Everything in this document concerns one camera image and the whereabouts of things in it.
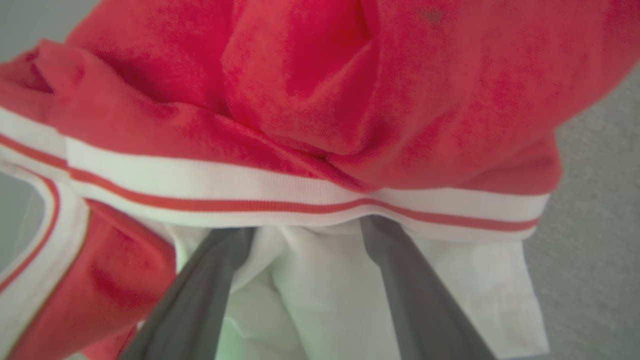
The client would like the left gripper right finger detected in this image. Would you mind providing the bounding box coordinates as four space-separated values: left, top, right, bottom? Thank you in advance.
359 215 497 360

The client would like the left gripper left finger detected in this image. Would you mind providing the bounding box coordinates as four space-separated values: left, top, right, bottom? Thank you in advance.
117 226 257 360

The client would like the red and white jersey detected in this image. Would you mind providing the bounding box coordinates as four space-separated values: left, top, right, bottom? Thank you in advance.
0 0 640 360

